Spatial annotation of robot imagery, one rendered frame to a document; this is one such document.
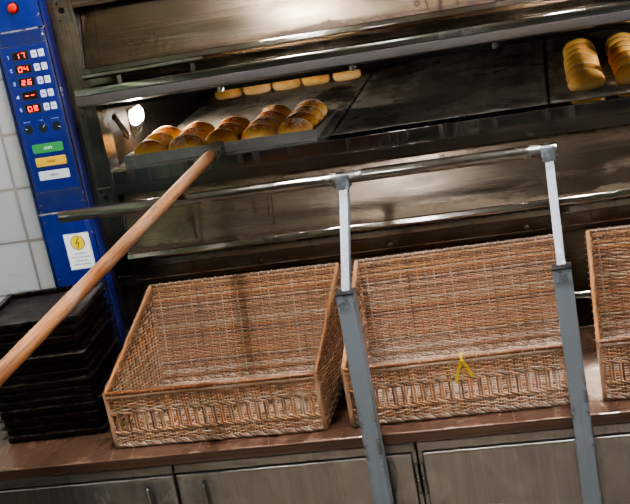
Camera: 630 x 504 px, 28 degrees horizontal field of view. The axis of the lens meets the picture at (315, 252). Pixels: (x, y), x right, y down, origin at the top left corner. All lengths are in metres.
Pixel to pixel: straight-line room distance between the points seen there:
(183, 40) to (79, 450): 1.09
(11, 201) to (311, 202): 0.85
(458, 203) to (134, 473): 1.08
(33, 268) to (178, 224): 0.46
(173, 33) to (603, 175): 1.18
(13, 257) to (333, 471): 1.18
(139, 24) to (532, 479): 1.54
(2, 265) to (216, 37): 0.93
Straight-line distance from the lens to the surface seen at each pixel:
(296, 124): 3.39
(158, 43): 3.37
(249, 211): 3.42
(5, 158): 3.59
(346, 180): 2.94
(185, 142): 3.47
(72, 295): 2.39
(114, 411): 3.17
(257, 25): 3.29
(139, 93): 3.26
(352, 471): 3.04
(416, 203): 3.33
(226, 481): 3.12
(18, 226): 3.63
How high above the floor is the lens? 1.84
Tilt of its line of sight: 16 degrees down
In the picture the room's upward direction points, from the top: 11 degrees counter-clockwise
